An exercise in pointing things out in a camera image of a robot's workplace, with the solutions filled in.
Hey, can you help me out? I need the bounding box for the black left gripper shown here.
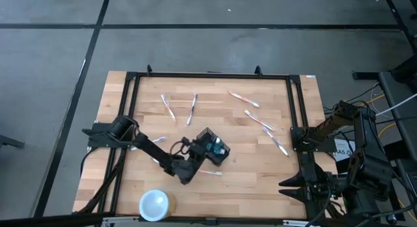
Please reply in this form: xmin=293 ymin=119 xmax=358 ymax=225
xmin=177 ymin=138 xmax=218 ymax=185

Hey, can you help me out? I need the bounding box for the yellow floor cable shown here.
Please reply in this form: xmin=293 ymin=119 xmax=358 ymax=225
xmin=358 ymin=94 xmax=386 ymax=108

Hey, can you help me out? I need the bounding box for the white paper sign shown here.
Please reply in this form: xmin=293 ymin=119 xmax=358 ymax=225
xmin=334 ymin=138 xmax=356 ymax=162

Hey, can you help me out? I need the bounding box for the yellow tub with white lid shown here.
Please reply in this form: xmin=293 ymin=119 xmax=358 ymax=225
xmin=139 ymin=189 xmax=177 ymax=222

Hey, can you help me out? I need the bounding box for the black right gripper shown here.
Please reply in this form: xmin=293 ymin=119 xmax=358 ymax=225
xmin=278 ymin=170 xmax=340 ymax=204

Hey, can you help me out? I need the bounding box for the black chair leg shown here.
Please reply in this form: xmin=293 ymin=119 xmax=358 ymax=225
xmin=0 ymin=134 xmax=25 ymax=149

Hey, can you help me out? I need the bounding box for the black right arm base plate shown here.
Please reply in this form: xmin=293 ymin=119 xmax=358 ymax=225
xmin=290 ymin=125 xmax=338 ymax=153

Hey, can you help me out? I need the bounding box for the white cable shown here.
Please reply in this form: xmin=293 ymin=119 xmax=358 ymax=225
xmin=374 ymin=92 xmax=417 ymax=117

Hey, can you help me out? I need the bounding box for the silver metal bracket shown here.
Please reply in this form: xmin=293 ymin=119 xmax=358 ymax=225
xmin=101 ymin=215 xmax=141 ymax=223
xmin=282 ymin=219 xmax=322 ymax=227

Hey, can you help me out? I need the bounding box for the black metal table frame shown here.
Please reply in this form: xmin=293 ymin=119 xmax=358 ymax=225
xmin=74 ymin=64 xmax=322 ymax=226

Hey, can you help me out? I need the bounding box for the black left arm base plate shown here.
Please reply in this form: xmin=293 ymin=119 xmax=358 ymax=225
xmin=81 ymin=121 xmax=139 ymax=149

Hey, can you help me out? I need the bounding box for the dark grey side desk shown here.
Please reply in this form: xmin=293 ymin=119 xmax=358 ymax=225
xmin=377 ymin=53 xmax=417 ymax=227

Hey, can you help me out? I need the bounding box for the black beam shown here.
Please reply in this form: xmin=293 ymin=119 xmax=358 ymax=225
xmin=0 ymin=212 xmax=115 ymax=227

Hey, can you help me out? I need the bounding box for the black floor stand bar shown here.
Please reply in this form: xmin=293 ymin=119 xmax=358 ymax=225
xmin=352 ymin=71 xmax=381 ymax=80

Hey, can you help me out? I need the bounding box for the black wire basket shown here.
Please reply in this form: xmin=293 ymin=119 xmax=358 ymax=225
xmin=194 ymin=127 xmax=231 ymax=166

